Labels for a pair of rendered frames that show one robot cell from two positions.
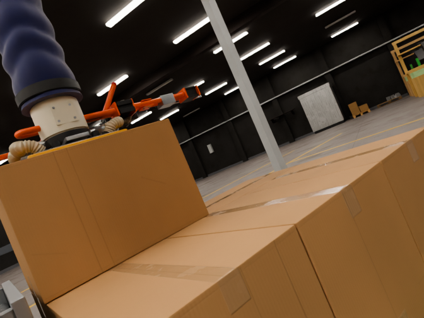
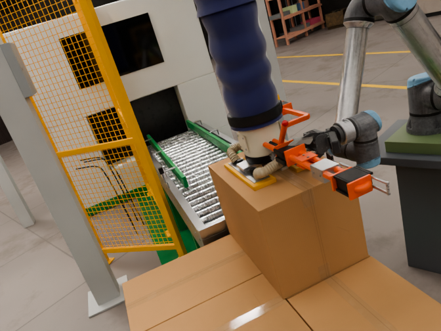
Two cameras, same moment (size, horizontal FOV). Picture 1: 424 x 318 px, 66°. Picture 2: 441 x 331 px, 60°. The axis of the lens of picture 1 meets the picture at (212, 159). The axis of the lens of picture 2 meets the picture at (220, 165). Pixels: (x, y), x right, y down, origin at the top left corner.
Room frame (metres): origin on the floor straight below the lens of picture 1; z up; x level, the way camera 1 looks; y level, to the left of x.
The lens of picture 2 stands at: (1.63, -1.01, 1.59)
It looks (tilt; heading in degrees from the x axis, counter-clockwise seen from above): 21 degrees down; 113
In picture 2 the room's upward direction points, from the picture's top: 17 degrees counter-clockwise
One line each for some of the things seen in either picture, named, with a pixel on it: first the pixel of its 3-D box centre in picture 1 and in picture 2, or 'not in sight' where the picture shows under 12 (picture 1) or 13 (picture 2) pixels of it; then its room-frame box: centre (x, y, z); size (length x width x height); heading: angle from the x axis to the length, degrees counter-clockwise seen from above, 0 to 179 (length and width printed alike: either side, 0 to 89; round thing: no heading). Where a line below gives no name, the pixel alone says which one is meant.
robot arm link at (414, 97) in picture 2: not in sight; (426, 91); (1.91, 0.97, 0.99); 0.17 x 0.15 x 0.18; 134
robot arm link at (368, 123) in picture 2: not in sight; (361, 125); (1.61, 0.45, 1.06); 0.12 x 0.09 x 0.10; 37
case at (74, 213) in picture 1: (100, 203); (280, 206); (1.22, 0.45, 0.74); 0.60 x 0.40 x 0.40; 126
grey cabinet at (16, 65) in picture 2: not in sight; (20, 69); (-0.16, 0.79, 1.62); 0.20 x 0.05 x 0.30; 127
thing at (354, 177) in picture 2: (188, 94); (350, 182); (1.56, -0.02, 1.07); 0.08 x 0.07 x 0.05; 127
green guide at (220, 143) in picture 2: not in sight; (213, 135); (0.31, 2.12, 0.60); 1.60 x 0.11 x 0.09; 127
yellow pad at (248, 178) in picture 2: (77, 143); (247, 169); (1.13, 0.41, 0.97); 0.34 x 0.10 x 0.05; 127
